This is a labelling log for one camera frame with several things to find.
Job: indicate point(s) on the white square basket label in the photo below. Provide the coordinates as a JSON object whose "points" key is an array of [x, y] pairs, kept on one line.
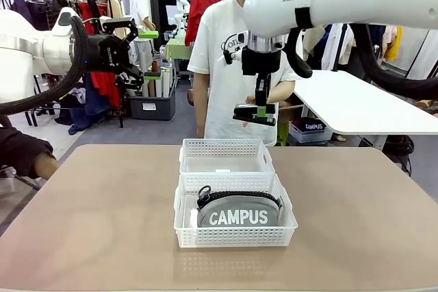
{"points": [[222, 170]]}

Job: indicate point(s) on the red hooded coat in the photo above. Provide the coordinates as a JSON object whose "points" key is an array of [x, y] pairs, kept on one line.
{"points": [[202, 8]]}

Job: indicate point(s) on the brown cylinder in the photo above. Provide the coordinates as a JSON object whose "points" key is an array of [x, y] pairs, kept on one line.
{"points": [[155, 67]]}

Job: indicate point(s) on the bystander black sleeve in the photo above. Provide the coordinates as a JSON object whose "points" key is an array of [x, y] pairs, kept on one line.
{"points": [[20, 152]]}

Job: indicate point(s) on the grey metal chair frame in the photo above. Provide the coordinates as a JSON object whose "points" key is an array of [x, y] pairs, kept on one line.
{"points": [[27, 182]]}

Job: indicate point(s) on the clear box with Campus pouches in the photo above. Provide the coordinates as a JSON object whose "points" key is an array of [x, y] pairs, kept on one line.
{"points": [[311, 129]]}

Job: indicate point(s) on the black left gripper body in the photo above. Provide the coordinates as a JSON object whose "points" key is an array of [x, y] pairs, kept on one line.
{"points": [[107, 54]]}

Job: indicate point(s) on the white table leg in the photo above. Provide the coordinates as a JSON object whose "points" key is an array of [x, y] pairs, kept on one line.
{"points": [[380, 142]]}

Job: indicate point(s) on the blue clothes pile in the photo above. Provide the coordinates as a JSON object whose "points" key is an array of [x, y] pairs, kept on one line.
{"points": [[82, 117]]}

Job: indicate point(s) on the green bag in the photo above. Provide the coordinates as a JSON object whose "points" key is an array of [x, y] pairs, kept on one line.
{"points": [[283, 131]]}

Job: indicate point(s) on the beige hanging garment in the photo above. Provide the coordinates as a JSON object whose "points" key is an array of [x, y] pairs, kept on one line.
{"points": [[118, 15]]}

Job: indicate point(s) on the red hanging garment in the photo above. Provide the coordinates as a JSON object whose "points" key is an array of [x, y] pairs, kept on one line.
{"points": [[102, 83]]}

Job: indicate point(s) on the person right forearm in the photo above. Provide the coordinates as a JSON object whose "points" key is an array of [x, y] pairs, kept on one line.
{"points": [[200, 107]]}

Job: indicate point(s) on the grey Campus zipper pouch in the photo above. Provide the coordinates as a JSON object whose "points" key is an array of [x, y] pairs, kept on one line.
{"points": [[239, 216]]}

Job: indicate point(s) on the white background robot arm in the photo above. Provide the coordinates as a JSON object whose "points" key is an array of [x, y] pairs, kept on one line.
{"points": [[179, 1]]}

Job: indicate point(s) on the white table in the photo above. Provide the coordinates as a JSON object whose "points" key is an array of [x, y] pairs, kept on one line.
{"points": [[359, 107]]}

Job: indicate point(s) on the black hanging garment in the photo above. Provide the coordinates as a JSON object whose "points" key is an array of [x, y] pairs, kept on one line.
{"points": [[61, 3]]}

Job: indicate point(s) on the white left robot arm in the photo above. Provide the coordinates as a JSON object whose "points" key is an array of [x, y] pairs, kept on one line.
{"points": [[34, 49]]}

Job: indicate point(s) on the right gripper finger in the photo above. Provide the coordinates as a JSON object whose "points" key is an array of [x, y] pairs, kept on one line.
{"points": [[265, 92], [258, 90]]}

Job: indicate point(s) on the green covered table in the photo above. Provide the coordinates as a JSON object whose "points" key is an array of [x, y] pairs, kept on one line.
{"points": [[178, 49]]}

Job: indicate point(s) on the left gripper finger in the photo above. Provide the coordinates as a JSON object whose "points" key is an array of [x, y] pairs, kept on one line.
{"points": [[131, 78], [118, 24]]}

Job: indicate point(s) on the white hanging shirt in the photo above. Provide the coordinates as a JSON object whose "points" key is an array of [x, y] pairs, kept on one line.
{"points": [[333, 49]]}

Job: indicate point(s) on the person left forearm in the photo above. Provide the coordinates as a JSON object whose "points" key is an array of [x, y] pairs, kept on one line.
{"points": [[282, 92]]}

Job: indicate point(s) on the grey storage bin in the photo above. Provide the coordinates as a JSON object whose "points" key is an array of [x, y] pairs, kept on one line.
{"points": [[164, 109]]}

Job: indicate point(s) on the purple hanging jacket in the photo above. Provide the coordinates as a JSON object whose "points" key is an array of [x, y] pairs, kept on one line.
{"points": [[27, 11]]}

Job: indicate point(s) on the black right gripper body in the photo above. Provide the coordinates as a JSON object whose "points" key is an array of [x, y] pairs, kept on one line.
{"points": [[261, 61]]}

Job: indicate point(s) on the black stapler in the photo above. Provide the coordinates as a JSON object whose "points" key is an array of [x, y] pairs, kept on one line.
{"points": [[246, 112]]}

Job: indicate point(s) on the bystander bare forearm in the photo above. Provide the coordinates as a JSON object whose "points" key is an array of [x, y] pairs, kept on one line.
{"points": [[48, 167]]}

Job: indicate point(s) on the black metal clothes rack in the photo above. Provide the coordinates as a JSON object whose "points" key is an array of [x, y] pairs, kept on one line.
{"points": [[120, 117]]}

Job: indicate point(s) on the white paper roll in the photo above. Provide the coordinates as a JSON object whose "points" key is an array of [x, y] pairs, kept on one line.
{"points": [[159, 88], [166, 83]]}

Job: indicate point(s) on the bystander in white shirt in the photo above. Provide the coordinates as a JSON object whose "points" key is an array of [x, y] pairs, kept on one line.
{"points": [[138, 4]]}

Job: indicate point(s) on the yellow hanging garment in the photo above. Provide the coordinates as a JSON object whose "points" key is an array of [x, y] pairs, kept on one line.
{"points": [[393, 44]]}

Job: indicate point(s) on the person left hand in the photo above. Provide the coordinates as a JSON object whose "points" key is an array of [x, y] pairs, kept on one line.
{"points": [[250, 100]]}

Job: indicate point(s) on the white perforated plastic basket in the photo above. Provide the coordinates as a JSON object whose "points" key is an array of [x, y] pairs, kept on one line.
{"points": [[226, 152], [236, 237]]}

